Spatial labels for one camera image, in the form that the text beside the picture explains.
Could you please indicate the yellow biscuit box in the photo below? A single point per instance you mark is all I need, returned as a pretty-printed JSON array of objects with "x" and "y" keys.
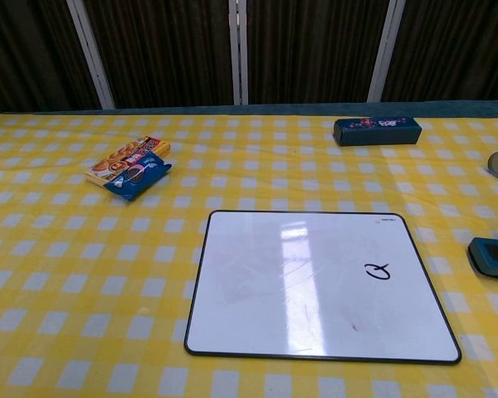
[{"x": 120, "y": 161}]

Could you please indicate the white folding screen frame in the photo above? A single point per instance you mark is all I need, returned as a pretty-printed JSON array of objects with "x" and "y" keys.
[
  {"x": 238, "y": 51},
  {"x": 92, "y": 54},
  {"x": 381, "y": 49}
]

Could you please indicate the dark blue rectangular box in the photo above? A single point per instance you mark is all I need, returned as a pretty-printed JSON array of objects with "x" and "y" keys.
[{"x": 375, "y": 131}]

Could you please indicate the yellow checkered tablecloth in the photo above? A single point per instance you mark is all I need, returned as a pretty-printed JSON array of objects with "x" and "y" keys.
[{"x": 87, "y": 269}]

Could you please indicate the white dry-erase board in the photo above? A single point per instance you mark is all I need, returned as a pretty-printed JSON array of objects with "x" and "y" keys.
[{"x": 274, "y": 298}]

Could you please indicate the blue whiteboard eraser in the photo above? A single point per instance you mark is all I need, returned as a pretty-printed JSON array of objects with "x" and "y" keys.
[{"x": 493, "y": 259}]

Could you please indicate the blue cookie packet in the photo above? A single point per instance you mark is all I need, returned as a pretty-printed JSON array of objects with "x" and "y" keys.
[{"x": 138, "y": 177}]

